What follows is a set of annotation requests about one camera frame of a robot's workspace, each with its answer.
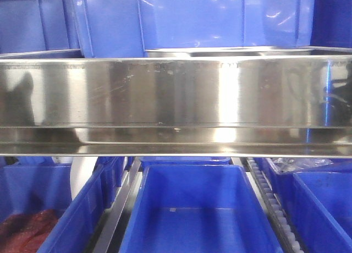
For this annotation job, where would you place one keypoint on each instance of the small silver tray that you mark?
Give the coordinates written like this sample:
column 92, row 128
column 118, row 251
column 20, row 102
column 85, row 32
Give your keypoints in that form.
column 247, row 51

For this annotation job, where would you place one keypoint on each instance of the blue bin behind lower centre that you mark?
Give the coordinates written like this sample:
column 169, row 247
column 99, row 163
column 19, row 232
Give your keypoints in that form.
column 151, row 160

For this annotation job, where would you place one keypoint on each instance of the blue bin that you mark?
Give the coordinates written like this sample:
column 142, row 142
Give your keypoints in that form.
column 332, row 23
column 317, row 202
column 151, row 160
column 37, row 25
column 197, row 208
column 42, row 185

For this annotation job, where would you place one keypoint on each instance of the clear plastic wrap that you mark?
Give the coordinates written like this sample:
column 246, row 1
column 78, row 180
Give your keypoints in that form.
column 286, row 164

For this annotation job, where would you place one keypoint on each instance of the large blue bin upper shelf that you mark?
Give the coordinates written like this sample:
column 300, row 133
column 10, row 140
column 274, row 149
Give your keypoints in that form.
column 128, row 28

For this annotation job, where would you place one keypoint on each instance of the white roller track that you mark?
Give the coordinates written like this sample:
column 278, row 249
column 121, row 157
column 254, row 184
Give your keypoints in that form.
column 275, row 214

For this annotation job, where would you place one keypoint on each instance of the blue bin lower right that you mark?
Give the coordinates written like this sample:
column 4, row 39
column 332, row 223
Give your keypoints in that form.
column 317, row 202

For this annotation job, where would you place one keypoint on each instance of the blue bin lower left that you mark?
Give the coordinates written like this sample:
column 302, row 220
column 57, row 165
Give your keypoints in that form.
column 42, row 185

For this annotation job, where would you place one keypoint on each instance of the blue bin upper left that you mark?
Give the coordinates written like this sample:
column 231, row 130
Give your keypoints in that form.
column 37, row 25

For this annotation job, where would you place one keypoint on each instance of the blue bin upper right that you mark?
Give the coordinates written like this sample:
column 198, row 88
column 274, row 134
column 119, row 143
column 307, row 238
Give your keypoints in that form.
column 332, row 23

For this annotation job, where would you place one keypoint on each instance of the red mesh bag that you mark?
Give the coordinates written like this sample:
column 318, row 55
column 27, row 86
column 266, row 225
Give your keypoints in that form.
column 27, row 232

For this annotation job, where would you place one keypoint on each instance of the steel divider rail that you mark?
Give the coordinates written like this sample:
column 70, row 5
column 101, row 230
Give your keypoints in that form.
column 110, row 231

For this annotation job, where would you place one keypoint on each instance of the stainless steel shelf front rail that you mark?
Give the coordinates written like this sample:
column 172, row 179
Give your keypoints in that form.
column 221, row 106

